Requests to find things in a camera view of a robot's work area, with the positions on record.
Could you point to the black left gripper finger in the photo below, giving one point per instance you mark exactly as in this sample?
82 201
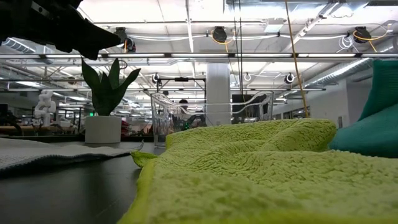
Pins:
93 39

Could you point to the clear plastic bin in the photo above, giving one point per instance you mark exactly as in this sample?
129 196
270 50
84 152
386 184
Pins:
160 124

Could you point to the yellow-green microfiber towel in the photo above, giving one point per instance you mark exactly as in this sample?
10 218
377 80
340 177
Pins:
248 174

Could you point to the teal microfiber towel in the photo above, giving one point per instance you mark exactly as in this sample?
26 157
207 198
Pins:
373 133

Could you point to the grey microfiber towel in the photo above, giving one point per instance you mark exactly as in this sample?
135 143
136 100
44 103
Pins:
46 152

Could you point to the long ceiling light bar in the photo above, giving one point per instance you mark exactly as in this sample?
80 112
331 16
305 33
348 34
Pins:
136 55

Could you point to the green snake plant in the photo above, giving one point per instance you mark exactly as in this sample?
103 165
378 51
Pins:
105 93

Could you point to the white robot figure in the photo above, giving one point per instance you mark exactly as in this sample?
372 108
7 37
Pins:
45 107

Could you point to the white plant pot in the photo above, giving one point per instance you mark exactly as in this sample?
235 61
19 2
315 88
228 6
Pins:
102 129

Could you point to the wooden workbench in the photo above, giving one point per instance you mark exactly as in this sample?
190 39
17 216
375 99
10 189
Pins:
31 128

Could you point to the person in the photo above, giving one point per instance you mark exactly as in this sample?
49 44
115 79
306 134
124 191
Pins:
183 102

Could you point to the white square pillar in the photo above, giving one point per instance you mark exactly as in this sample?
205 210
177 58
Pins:
217 87

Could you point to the black monitor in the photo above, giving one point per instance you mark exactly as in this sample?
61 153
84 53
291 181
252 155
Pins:
248 107

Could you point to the black station frame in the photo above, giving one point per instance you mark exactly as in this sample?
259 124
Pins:
182 79

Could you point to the silver ventilation duct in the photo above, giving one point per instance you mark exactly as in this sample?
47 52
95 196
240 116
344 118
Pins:
339 73

